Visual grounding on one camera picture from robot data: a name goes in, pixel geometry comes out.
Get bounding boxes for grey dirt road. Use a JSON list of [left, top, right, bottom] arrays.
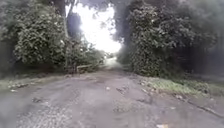
[[0, 58, 224, 128]]

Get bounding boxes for dense green trees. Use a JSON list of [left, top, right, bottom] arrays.
[[0, 0, 108, 76], [111, 0, 224, 79]]

